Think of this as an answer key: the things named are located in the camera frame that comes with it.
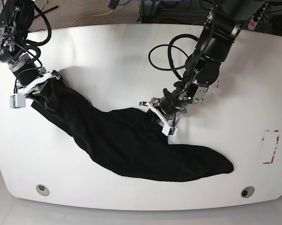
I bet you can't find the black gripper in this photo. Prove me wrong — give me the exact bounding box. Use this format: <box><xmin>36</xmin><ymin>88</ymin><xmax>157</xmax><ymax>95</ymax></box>
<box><xmin>13</xmin><ymin>67</ymin><xmax>56</xmax><ymax>112</ymax></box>
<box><xmin>160</xmin><ymin>89</ymin><xmax>188</xmax><ymax>116</ymax></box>

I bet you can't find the black T-shirt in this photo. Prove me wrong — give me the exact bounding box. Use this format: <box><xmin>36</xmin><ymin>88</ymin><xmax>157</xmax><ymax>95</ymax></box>
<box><xmin>31</xmin><ymin>79</ymin><xmax>234</xmax><ymax>182</ymax></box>

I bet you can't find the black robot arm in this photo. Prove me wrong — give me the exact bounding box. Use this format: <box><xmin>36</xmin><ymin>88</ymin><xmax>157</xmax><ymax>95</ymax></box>
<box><xmin>0</xmin><ymin>0</ymin><xmax>60</xmax><ymax>111</ymax></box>
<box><xmin>159</xmin><ymin>0</ymin><xmax>264</xmax><ymax>115</ymax></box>

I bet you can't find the black tripod stand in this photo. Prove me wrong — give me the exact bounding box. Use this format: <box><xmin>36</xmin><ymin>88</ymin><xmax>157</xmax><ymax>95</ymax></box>
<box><xmin>34</xmin><ymin>5</ymin><xmax>59</xmax><ymax>19</ymax></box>

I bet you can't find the red tape rectangle marking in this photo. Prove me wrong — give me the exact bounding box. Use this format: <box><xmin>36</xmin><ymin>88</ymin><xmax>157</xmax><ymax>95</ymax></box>
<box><xmin>260</xmin><ymin>129</ymin><xmax>280</xmax><ymax>165</ymax></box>

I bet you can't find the white power strip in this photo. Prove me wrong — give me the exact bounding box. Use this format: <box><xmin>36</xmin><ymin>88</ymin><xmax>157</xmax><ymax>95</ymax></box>
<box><xmin>248</xmin><ymin>1</ymin><xmax>269</xmax><ymax>30</ymax></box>

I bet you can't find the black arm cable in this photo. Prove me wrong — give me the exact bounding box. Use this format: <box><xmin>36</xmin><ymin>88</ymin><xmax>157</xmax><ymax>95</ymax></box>
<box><xmin>25</xmin><ymin>0</ymin><xmax>53</xmax><ymax>68</ymax></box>
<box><xmin>148</xmin><ymin>34</ymin><xmax>200</xmax><ymax>80</ymax></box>

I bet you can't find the left table cable grommet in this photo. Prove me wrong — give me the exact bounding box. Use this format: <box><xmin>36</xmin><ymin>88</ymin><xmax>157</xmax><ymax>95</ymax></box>
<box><xmin>36</xmin><ymin>184</ymin><xmax>50</xmax><ymax>196</ymax></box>

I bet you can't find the table cable grommet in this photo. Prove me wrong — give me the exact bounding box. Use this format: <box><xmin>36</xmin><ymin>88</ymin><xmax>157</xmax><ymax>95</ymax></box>
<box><xmin>36</xmin><ymin>184</ymin><xmax>50</xmax><ymax>196</ymax></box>
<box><xmin>241</xmin><ymin>186</ymin><xmax>255</xmax><ymax>198</ymax></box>

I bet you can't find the yellow cable on floor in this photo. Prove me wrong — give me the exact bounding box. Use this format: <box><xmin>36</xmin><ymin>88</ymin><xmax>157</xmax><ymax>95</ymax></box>
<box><xmin>70</xmin><ymin>8</ymin><xmax>114</xmax><ymax>28</ymax></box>

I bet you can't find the right table cable grommet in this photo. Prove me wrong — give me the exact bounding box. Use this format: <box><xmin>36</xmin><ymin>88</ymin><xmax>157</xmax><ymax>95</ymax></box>
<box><xmin>241</xmin><ymin>186</ymin><xmax>255</xmax><ymax>198</ymax></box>

